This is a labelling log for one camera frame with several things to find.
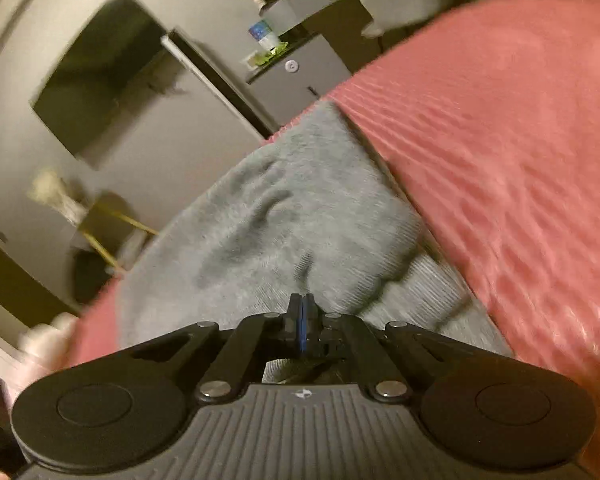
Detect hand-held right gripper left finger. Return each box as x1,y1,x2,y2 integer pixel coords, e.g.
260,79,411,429
130,293,307,405

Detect small grey cabinet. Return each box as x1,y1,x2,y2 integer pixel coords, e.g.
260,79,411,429
246,34,354,127

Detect grey dresser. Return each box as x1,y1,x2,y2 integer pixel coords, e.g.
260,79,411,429
258,0,382,74

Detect green packet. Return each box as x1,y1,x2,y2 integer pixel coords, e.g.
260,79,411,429
252,42,292,67

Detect white cabinet with black top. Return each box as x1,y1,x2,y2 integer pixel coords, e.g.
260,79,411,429
92,29,277,213

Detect blue and white package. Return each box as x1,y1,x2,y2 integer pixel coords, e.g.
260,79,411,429
248,19,282,52

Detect pink ribbed blanket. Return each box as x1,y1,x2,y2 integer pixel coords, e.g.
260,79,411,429
70,0,600,411

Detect black flat television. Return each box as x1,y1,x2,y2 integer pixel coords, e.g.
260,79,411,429
30,0,175,172

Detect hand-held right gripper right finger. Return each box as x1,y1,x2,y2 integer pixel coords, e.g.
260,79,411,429
305,294,462,405

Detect grey pants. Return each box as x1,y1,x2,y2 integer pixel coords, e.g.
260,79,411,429
117,100,514,387

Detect white fluffy duster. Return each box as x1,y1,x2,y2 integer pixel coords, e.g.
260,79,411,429
26,169,89,222

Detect pale blurred cloth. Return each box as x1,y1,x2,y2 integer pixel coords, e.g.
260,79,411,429
17,312,81,377

